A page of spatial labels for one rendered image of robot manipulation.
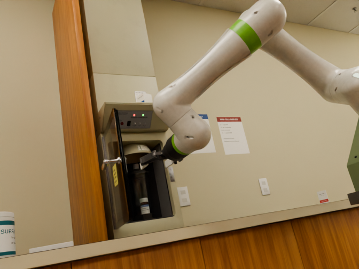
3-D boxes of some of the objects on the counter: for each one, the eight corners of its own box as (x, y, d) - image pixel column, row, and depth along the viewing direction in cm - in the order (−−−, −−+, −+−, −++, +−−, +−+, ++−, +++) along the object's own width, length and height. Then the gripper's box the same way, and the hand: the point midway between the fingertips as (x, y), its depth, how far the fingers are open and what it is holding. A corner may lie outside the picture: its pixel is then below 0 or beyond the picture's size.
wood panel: (74, 255, 167) (52, 13, 210) (80, 253, 168) (57, 14, 211) (100, 245, 127) (65, -51, 170) (108, 243, 128) (72, -50, 171)
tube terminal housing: (98, 249, 158) (80, 96, 182) (163, 237, 174) (139, 99, 197) (114, 243, 138) (92, 72, 161) (185, 231, 153) (156, 77, 177)
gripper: (201, 137, 135) (176, 155, 153) (145, 139, 124) (125, 158, 142) (204, 156, 133) (179, 172, 151) (149, 159, 122) (128, 176, 140)
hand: (155, 164), depth 145 cm, fingers open, 11 cm apart
